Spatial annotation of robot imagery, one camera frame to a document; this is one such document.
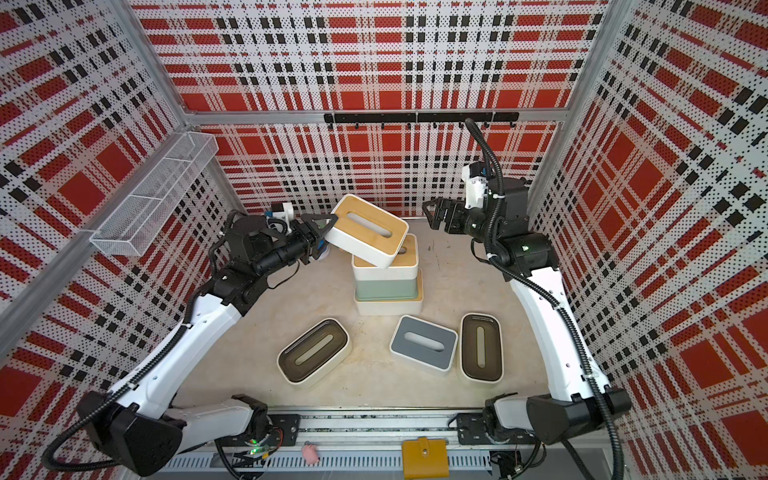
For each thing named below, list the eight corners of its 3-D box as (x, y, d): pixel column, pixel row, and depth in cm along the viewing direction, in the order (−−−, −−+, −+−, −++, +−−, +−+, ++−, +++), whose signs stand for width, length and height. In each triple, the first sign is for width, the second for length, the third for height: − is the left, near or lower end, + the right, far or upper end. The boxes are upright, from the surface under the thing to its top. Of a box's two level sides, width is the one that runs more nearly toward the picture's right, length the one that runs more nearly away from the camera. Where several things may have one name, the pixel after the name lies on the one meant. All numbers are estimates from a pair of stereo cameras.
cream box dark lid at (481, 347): (461, 386, 82) (465, 379, 77) (453, 322, 94) (456, 313, 89) (507, 385, 82) (514, 379, 77) (494, 322, 94) (498, 313, 89)
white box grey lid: (385, 358, 87) (384, 351, 83) (400, 320, 95) (400, 312, 91) (448, 381, 83) (450, 375, 79) (458, 340, 90) (460, 332, 86)
